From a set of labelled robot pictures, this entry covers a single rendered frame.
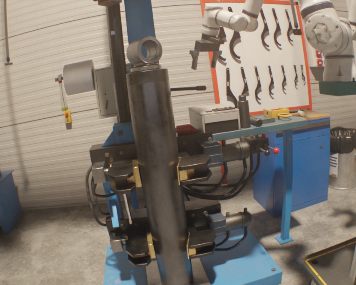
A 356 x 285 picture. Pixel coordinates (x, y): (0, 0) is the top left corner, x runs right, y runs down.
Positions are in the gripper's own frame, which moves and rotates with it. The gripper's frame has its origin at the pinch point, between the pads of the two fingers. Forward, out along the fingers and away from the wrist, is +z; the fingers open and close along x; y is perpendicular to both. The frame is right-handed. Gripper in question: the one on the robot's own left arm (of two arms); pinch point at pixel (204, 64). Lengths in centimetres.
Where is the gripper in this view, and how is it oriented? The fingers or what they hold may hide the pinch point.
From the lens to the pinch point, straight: 153.6
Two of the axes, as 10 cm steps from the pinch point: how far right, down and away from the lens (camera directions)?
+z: -1.3, 8.4, 5.2
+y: -5.8, -4.9, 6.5
